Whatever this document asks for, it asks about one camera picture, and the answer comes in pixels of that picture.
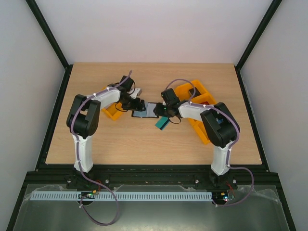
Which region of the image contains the teal credit card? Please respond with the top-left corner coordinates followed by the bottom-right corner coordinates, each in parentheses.
top-left (155, 117), bottom-right (170, 130)

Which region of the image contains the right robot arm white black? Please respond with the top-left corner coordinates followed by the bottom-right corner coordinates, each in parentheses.
top-left (154, 89), bottom-right (240, 189)

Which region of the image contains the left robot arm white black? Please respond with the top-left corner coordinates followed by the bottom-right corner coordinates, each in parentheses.
top-left (66, 76), bottom-right (146, 173)

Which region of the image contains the small yellow bin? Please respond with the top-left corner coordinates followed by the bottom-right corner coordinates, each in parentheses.
top-left (101, 85), bottom-right (126, 122)

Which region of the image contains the black item in bin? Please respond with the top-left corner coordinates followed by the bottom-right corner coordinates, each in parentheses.
top-left (188, 88), bottom-right (200, 97)

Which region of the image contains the yellow three-compartment bin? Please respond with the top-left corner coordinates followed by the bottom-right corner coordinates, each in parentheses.
top-left (174, 79), bottom-right (217, 145)

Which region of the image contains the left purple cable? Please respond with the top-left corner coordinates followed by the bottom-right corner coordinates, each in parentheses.
top-left (69, 70), bottom-right (133, 226)

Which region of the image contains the purple cable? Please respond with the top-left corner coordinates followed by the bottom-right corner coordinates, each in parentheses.
top-left (69, 70), bottom-right (133, 226)
top-left (166, 78), bottom-right (255, 208)

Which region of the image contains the left black frame post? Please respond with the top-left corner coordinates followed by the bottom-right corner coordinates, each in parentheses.
top-left (25, 0), bottom-right (73, 70)

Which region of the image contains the black frame post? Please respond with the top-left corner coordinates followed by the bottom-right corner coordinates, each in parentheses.
top-left (25, 0), bottom-right (73, 70)
top-left (235, 0), bottom-right (283, 72)

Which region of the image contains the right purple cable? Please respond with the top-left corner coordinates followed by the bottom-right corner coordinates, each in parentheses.
top-left (166, 78), bottom-right (255, 208)

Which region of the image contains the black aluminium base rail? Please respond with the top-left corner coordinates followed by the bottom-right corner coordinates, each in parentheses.
top-left (22, 165), bottom-right (282, 191)

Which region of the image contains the white slotted cable duct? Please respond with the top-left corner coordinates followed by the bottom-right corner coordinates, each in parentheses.
top-left (30, 191), bottom-right (212, 202)

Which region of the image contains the right black frame post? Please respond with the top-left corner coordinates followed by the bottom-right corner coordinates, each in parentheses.
top-left (235, 0), bottom-right (283, 72)

